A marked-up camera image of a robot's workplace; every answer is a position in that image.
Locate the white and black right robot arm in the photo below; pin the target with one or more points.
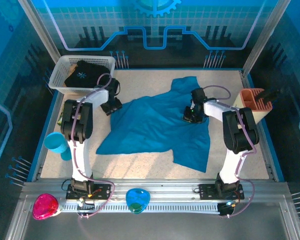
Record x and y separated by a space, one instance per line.
240 132

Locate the black t-shirt with snowflake print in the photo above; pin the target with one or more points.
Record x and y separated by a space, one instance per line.
90 72

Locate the blue heart-shaped container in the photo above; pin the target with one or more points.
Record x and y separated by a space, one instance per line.
137 198

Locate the white perforated plastic basket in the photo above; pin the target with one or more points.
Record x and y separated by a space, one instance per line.
57 75

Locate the tan folded cloth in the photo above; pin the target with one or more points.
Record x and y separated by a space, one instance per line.
72 68

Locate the cream holder with terracotta insert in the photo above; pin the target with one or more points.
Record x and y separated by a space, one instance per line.
250 100

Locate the aluminium frame post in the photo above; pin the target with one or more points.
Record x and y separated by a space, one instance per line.
265 32
40 27

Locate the aluminium front rail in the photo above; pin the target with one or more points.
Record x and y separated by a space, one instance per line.
165 186

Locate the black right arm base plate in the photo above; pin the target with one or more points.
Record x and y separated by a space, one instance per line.
207 191

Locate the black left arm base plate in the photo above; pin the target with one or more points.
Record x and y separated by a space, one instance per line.
102 191

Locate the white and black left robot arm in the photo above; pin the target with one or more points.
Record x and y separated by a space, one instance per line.
81 155

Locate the black tool in holder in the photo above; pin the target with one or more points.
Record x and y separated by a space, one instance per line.
267 96

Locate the pink heart-shaped container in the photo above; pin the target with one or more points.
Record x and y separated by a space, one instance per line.
45 206

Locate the blue t-shirt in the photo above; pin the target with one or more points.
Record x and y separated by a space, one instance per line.
152 127

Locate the blue plastic cup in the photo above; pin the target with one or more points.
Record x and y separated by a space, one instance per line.
55 143

